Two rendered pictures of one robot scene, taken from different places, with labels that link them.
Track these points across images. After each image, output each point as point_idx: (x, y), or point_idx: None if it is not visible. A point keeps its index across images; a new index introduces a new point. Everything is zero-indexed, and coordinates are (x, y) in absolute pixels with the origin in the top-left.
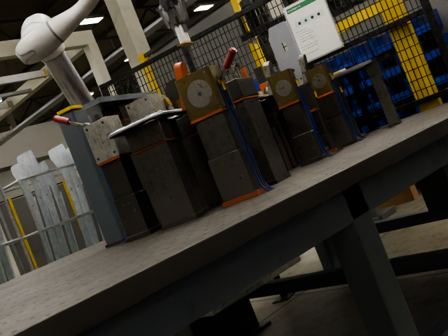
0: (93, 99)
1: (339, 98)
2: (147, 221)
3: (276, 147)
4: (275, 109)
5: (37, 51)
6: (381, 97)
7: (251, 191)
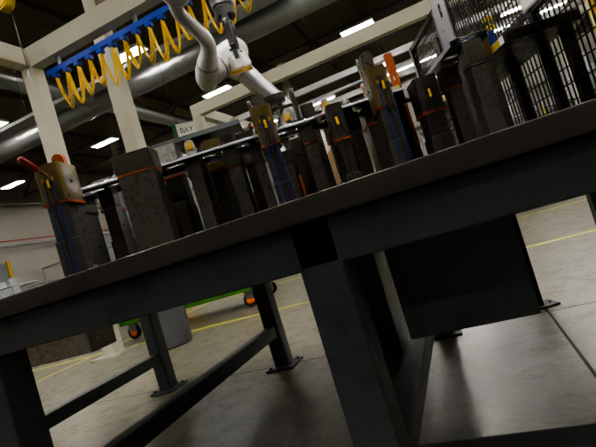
0: (286, 102)
1: (388, 117)
2: None
3: (165, 221)
4: (310, 137)
5: (200, 83)
6: (476, 104)
7: None
